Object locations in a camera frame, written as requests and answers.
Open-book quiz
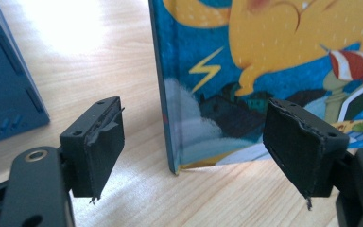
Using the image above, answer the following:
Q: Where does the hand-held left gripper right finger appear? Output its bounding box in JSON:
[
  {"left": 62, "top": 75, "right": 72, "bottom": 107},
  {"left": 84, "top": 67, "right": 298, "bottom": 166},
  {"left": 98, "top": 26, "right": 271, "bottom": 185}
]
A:
[{"left": 262, "top": 97, "right": 351, "bottom": 212}]

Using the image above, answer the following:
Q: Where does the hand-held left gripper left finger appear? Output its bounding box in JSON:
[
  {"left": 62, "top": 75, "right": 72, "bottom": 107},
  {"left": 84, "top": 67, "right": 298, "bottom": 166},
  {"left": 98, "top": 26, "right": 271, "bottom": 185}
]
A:
[{"left": 59, "top": 96, "right": 126, "bottom": 205}]

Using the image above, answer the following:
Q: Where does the yellow cartoon picture book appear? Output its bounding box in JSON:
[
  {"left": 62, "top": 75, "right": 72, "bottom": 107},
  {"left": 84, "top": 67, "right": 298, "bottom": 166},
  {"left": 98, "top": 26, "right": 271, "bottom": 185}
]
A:
[{"left": 147, "top": 0, "right": 363, "bottom": 175}]

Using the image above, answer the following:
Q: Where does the blue plastic crate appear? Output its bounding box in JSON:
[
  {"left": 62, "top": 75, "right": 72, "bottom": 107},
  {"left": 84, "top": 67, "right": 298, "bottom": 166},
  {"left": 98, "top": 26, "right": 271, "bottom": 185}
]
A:
[{"left": 0, "top": 0, "right": 51, "bottom": 148}]

